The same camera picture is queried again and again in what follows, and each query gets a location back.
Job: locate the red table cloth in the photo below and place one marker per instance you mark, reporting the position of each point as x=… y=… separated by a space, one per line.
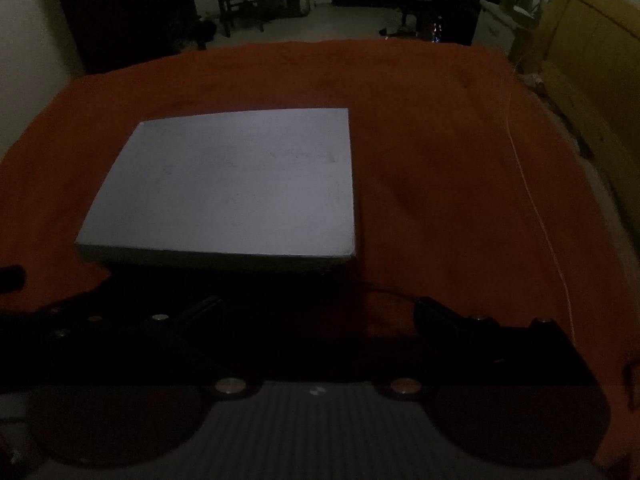
x=465 y=189

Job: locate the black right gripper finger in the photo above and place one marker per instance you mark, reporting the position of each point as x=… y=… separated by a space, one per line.
x=445 y=334

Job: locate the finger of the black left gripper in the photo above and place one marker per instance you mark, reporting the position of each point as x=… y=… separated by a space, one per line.
x=12 y=279

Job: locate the white side table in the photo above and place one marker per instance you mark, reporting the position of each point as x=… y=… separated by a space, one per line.
x=497 y=30

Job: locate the white box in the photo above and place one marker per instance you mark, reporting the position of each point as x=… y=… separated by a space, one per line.
x=274 y=183

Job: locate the wooden cabinet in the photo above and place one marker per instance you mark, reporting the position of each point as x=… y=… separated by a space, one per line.
x=594 y=44

